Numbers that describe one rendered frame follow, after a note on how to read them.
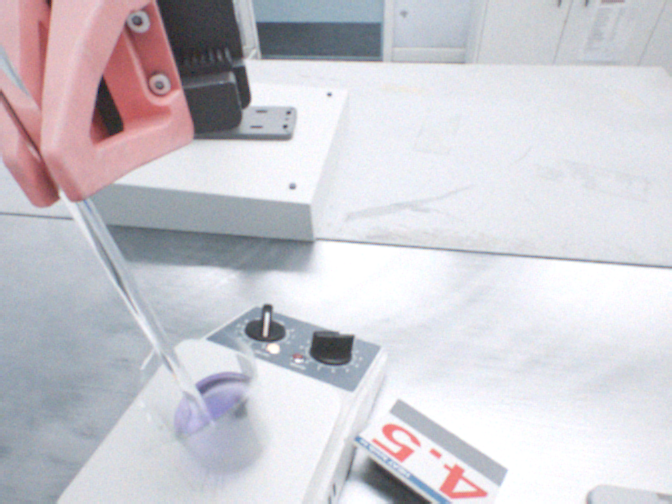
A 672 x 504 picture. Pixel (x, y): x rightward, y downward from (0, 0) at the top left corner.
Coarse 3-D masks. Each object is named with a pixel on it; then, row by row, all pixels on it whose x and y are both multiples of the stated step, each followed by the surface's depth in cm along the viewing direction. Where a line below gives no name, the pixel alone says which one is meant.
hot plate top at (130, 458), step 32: (288, 384) 27; (320, 384) 27; (128, 416) 26; (288, 416) 25; (320, 416) 25; (128, 448) 25; (160, 448) 25; (288, 448) 24; (320, 448) 24; (96, 480) 24; (128, 480) 23; (160, 480) 23; (192, 480) 23; (224, 480) 23; (256, 480) 23; (288, 480) 23
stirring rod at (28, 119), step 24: (0, 48) 9; (0, 72) 9; (0, 96) 9; (24, 96) 9; (24, 120) 10; (48, 168) 11; (72, 216) 12; (96, 216) 12; (96, 240) 12; (120, 264) 13; (120, 288) 14; (144, 312) 15; (168, 360) 17; (192, 384) 19; (192, 408) 20
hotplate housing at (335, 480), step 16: (384, 352) 35; (384, 368) 35; (368, 384) 31; (352, 400) 28; (368, 400) 31; (352, 416) 28; (368, 416) 33; (336, 432) 27; (352, 432) 28; (336, 448) 26; (352, 448) 30; (336, 464) 26; (320, 480) 25; (336, 480) 27; (320, 496) 25; (336, 496) 28
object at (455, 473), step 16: (368, 432) 30; (384, 432) 31; (400, 432) 32; (384, 448) 29; (400, 448) 30; (416, 448) 31; (432, 448) 31; (400, 464) 28; (416, 464) 29; (432, 464) 30; (448, 464) 30; (432, 480) 28; (448, 480) 28; (464, 480) 29; (480, 480) 30; (448, 496) 27; (464, 496) 28; (480, 496) 28
